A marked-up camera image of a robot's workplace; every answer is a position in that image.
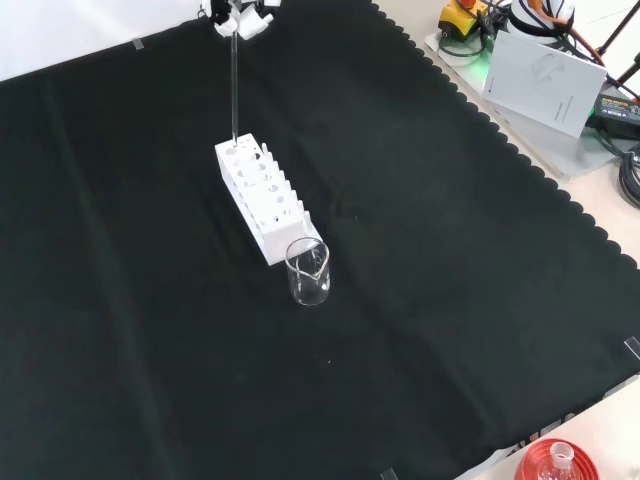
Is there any pale printed board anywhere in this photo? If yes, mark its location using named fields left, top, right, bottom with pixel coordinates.
left=482, top=30, right=609, bottom=140

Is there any black cloth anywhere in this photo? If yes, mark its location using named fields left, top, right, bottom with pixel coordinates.
left=0, top=0, right=640, bottom=480

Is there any clear glass rod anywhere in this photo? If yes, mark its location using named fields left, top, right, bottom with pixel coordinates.
left=229, top=28, right=241, bottom=146

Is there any orange cable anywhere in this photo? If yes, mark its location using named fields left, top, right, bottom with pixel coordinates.
left=527, top=0, right=606, bottom=65

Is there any clear round-bottom flask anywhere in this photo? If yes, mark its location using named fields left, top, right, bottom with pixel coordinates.
left=537, top=441, right=577, bottom=480

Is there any clear glass beaker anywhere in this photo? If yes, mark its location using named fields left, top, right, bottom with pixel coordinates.
left=284, top=237, right=333, bottom=307

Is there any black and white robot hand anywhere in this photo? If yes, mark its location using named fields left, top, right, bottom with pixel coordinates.
left=198, top=0, right=275, bottom=39

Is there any yellow stop button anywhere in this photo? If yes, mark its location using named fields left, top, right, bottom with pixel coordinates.
left=438, top=0, right=495, bottom=39

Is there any white test tube rack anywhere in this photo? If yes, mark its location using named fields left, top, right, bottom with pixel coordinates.
left=214, top=133, right=326, bottom=267

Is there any black tripod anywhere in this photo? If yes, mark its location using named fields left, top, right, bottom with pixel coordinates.
left=593, top=0, right=640, bottom=101

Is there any black cable bundle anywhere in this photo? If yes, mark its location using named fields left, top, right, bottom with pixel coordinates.
left=616, top=142, right=640, bottom=212

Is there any black power adapter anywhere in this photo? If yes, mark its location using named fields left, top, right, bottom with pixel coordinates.
left=583, top=92, right=640, bottom=142

